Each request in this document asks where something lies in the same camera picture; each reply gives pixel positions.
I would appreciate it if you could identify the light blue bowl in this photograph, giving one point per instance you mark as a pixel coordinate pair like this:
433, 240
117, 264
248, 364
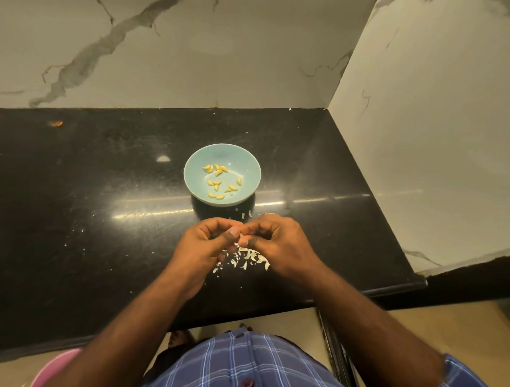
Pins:
250, 191

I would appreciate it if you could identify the cluster of peeled garlic cloves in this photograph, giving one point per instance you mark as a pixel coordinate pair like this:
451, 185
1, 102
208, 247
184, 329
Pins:
220, 169

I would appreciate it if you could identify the black cabinet trim strip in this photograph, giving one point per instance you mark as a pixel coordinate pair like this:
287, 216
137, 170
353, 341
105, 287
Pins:
339, 351

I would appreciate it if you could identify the person's left foot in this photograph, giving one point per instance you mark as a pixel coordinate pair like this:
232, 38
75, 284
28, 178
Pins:
180, 337

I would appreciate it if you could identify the pink plastic bucket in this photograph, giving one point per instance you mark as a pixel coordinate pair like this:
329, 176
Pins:
56, 368

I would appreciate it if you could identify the blue plaid shirt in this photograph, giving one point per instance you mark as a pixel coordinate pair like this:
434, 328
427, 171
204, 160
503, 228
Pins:
251, 363

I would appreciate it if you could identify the pile of garlic skins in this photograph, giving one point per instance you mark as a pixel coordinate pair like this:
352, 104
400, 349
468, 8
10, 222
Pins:
253, 257

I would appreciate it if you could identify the small orange scrap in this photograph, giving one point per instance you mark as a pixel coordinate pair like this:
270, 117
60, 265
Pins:
55, 124

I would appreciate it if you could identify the person's right hand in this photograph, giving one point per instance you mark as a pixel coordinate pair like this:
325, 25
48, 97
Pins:
287, 243

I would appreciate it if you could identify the person's right forearm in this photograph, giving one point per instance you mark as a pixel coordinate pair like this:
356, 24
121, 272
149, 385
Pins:
374, 331

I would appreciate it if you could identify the person's left hand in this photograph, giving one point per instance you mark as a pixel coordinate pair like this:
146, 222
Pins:
197, 253

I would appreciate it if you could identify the person's left forearm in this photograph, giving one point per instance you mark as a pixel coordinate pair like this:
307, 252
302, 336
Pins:
115, 341

